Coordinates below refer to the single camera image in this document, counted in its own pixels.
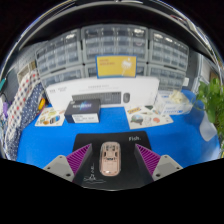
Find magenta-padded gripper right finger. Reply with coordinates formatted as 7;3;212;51
133;143;184;187

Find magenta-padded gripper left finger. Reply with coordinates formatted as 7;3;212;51
43;143;95;187

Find translucent pink computer mouse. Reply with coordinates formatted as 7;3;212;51
99;141;122;177

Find black mouse pad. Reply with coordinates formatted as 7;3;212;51
71;130;154;191

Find navy polka dot cloth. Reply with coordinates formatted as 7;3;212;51
4;81;46;161

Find small yellow plastic object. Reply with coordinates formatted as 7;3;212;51
38;97;46;111

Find red blue checkered cloth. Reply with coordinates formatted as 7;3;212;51
6;69;41;134

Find purple plastic bag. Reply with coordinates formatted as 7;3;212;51
1;101;8;119

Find green plant in white pot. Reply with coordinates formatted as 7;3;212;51
194;77;224;158

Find white keyboard packaging box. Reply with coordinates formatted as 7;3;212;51
44;75;160;112

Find white woven basket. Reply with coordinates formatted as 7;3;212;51
16;61;36;83

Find yellow and blue box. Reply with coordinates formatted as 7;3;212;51
95;54;138;79

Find grey pegboard panel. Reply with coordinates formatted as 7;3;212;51
14;49;38;84

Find dark overhead shelf unit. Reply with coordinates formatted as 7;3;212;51
9;0;221;64

